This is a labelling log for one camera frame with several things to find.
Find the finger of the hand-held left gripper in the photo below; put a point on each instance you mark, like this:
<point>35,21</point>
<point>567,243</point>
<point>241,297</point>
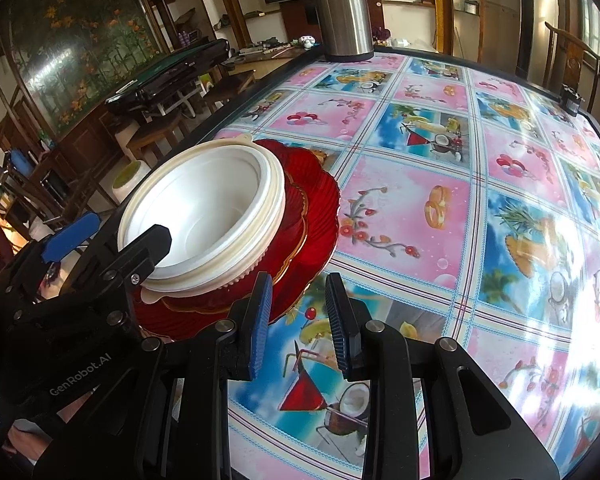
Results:
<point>70,237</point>
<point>150,250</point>

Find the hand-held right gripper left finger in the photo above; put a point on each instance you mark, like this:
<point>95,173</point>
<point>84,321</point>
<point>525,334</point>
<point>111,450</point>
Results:
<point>262,325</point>

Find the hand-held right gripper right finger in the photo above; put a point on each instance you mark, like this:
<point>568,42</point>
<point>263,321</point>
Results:
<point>337,325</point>

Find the person's left hand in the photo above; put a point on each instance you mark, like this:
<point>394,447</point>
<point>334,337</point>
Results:
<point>27,442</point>

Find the white cylinder green top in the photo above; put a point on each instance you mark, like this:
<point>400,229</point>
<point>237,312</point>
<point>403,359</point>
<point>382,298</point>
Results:
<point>130,180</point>

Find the black green-topped game table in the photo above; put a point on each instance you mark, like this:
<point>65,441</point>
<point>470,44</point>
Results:
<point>170,72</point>

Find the dark wooden stool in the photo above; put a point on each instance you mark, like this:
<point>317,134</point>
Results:
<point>230,82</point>

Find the floral painted panel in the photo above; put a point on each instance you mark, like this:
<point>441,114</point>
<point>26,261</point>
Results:
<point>75,35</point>

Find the stainless steel thermos jug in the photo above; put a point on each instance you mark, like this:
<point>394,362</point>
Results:
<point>342,10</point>

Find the small black device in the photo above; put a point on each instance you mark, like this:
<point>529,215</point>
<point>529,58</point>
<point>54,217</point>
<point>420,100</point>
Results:
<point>572,101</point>

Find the small metal tin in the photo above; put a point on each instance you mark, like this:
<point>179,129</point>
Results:
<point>468,8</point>

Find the wooden chair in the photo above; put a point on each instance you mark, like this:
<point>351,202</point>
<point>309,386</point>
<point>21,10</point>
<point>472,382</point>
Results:
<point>572,60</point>

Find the wall shelf unit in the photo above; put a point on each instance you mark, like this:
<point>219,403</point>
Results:
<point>410,20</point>

